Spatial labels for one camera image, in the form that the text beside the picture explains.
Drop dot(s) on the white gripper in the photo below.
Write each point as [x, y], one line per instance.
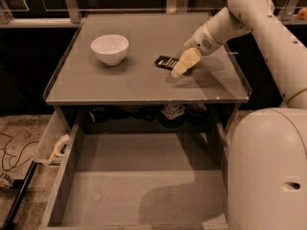
[201, 41]

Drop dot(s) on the dark chocolate bar wrapper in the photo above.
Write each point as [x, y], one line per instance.
[166, 62]

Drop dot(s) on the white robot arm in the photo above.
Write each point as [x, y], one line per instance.
[267, 158]

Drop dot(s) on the dark round container behind drawer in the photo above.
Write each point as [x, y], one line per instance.
[196, 114]

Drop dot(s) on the striped packet behind drawer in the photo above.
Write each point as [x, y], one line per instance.
[172, 111]

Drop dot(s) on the grey cabinet with top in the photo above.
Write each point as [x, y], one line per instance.
[82, 79]

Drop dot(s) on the black item behind drawer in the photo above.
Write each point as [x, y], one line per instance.
[98, 114]

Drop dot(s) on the open grey top drawer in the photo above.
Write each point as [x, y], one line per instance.
[140, 181]

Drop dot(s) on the white ceramic bowl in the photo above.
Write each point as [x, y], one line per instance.
[110, 49]

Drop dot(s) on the orange fruit on ledge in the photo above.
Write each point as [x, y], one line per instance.
[302, 14]

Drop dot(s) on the clear plastic bin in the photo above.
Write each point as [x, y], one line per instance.
[51, 134]

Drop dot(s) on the tape roll in bin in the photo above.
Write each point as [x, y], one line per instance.
[59, 147]

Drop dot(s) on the small coloured item on floor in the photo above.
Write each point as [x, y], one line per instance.
[6, 181]

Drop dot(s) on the metal railing frame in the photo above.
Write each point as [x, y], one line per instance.
[73, 13]

